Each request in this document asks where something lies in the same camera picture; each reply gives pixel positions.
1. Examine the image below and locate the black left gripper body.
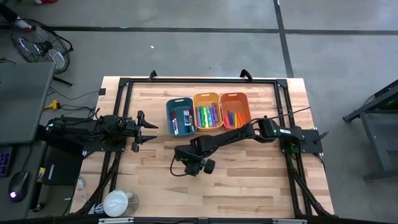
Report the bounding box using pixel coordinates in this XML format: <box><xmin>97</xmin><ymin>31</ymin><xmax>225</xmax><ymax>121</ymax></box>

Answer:
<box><xmin>118</xmin><ymin>110</ymin><xmax>146</xmax><ymax>153</ymax></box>

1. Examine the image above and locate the black diagonal frame brace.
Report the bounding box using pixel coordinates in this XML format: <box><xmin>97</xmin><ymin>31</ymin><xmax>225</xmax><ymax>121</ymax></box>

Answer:
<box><xmin>75</xmin><ymin>151</ymin><xmax>121</xmax><ymax>215</ymax></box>
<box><xmin>285</xmin><ymin>154</ymin><xmax>331</xmax><ymax>218</ymax></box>

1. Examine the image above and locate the dark metal cart frame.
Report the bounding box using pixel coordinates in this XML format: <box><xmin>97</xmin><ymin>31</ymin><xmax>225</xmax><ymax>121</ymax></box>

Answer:
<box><xmin>342</xmin><ymin>79</ymin><xmax>398</xmax><ymax>182</ymax></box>

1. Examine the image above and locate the orange plastic bin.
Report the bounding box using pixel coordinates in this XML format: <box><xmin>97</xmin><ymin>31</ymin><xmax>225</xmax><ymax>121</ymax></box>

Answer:
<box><xmin>219</xmin><ymin>91</ymin><xmax>252</xmax><ymax>129</ymax></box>

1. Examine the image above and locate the yellow power plug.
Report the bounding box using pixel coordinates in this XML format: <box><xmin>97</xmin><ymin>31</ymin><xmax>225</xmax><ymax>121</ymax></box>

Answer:
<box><xmin>44</xmin><ymin>99</ymin><xmax>61</xmax><ymax>111</ymax></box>

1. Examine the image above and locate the grey desk top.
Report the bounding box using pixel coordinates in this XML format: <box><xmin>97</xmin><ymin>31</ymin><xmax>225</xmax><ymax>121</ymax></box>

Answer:
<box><xmin>0</xmin><ymin>61</ymin><xmax>57</xmax><ymax>146</ymax></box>

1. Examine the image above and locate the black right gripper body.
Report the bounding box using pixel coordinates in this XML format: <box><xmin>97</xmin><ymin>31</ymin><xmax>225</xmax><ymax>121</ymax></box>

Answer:
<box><xmin>174</xmin><ymin>143</ymin><xmax>203</xmax><ymax>169</ymax></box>

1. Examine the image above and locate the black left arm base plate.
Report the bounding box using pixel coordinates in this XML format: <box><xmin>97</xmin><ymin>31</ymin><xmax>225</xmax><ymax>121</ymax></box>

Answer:
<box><xmin>81</xmin><ymin>136</ymin><xmax>127</xmax><ymax>153</ymax></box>

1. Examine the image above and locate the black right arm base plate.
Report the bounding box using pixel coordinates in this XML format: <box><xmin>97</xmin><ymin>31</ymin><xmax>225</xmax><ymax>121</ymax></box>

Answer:
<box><xmin>279</xmin><ymin>128</ymin><xmax>325</xmax><ymax>156</ymax></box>

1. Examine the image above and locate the yellow plastic bin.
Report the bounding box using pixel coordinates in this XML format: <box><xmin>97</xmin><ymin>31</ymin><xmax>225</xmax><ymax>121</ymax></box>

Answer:
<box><xmin>192</xmin><ymin>91</ymin><xmax>224</xmax><ymax>132</ymax></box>

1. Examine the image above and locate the dark teal plastic bin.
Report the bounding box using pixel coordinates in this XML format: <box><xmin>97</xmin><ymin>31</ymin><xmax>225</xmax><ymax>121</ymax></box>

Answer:
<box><xmin>165</xmin><ymin>97</ymin><xmax>198</xmax><ymax>138</ymax></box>

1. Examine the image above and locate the white lamp cable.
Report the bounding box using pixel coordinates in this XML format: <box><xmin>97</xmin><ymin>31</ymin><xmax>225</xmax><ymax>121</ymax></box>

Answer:
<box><xmin>64</xmin><ymin>176</ymin><xmax>105</xmax><ymax>215</ymax></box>

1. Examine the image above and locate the thin black rod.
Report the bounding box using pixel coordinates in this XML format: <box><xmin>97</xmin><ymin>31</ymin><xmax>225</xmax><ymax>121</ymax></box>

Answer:
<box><xmin>266</xmin><ymin>106</ymin><xmax>312</xmax><ymax>121</ymax></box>

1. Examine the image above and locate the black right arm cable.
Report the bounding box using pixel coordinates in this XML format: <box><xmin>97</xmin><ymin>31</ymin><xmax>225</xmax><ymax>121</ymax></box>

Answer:
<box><xmin>169</xmin><ymin>154</ymin><xmax>189</xmax><ymax>177</ymax></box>

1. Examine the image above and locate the black control box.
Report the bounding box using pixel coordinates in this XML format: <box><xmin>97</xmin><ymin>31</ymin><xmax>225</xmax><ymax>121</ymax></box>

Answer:
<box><xmin>41</xmin><ymin>145</ymin><xmax>84</xmax><ymax>187</ymax></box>

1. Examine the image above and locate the black keyboard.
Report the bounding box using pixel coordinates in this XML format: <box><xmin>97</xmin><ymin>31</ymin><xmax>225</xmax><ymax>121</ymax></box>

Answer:
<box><xmin>0</xmin><ymin>146</ymin><xmax>14</xmax><ymax>179</ymax></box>

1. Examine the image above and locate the black computer mouse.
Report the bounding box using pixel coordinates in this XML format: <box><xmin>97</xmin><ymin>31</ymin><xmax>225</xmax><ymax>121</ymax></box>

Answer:
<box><xmin>7</xmin><ymin>170</ymin><xmax>31</xmax><ymax>203</ymax></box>

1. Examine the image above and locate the black floor cable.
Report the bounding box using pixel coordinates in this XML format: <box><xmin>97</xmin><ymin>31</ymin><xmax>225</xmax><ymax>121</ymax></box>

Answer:
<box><xmin>48</xmin><ymin>86</ymin><xmax>101</xmax><ymax>118</ymax></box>

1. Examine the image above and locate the white bulb metal lamp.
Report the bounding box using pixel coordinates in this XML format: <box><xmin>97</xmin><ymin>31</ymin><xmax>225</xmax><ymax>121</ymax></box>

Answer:
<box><xmin>102</xmin><ymin>189</ymin><xmax>139</xmax><ymax>218</ymax></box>

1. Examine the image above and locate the black floor fan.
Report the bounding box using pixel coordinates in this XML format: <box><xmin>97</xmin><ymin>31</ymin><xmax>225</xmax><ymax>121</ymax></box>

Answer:
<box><xmin>10</xmin><ymin>17</ymin><xmax>75</xmax><ymax>87</ymax></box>

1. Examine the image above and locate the silver aluminium extrusion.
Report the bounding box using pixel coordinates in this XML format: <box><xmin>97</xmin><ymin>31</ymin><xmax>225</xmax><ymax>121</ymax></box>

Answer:
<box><xmin>98</xmin><ymin>217</ymin><xmax>135</xmax><ymax>224</ymax></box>
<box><xmin>272</xmin><ymin>218</ymin><xmax>308</xmax><ymax>224</ymax></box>

